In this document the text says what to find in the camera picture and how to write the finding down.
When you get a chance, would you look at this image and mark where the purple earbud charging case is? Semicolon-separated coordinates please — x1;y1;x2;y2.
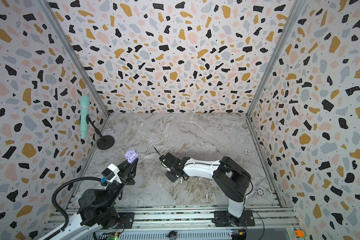
125;150;139;164

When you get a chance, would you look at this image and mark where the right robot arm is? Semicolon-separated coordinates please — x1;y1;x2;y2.
160;153;251;227

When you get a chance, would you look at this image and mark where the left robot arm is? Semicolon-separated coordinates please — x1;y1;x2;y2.
41;156;139;240

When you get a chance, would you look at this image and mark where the black microphone stand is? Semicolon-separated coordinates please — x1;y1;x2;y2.
86;115;115;150

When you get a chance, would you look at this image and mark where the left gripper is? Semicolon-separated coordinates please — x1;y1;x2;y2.
104;156;139;208

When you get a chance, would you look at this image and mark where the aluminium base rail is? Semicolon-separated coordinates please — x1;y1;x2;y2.
79;204;300;240

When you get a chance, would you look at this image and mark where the orange button box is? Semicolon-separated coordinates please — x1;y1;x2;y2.
294;230;306;238

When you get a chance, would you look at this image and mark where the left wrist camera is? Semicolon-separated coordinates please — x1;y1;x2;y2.
101;164;122;184

